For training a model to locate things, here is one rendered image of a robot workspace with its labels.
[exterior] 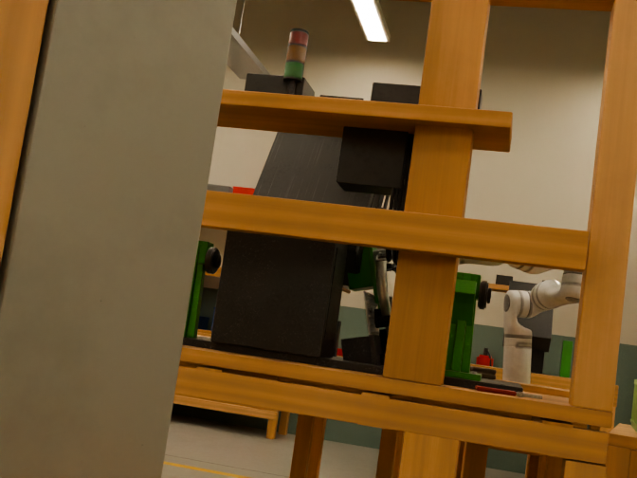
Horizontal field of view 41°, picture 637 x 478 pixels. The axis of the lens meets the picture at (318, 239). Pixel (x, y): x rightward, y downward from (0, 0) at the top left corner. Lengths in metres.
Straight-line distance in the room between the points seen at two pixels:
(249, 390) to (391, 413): 0.35
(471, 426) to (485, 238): 0.43
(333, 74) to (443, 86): 6.42
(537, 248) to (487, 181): 6.11
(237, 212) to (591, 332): 0.88
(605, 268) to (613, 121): 0.35
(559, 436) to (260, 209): 0.88
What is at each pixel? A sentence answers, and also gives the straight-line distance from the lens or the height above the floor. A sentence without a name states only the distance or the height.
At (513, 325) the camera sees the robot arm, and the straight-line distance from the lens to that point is 2.93.
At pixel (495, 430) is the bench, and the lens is 2.05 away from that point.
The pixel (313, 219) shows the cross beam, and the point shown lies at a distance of 2.07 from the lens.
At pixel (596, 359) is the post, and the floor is 0.99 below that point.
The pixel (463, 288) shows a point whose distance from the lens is 2.19.
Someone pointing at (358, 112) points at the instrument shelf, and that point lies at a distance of 2.11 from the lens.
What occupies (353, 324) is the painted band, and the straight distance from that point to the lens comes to 8.05.
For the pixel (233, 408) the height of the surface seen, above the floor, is 0.21.
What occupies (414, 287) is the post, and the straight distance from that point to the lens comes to 2.06.
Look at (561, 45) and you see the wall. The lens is 8.48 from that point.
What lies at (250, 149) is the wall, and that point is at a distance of 8.53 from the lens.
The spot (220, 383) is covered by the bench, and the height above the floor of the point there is 0.81.
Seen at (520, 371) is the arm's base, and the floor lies 0.93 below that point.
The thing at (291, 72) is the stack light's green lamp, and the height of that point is 1.61.
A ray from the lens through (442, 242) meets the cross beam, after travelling 2.01.
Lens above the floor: 0.96
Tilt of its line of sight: 6 degrees up
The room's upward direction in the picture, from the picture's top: 8 degrees clockwise
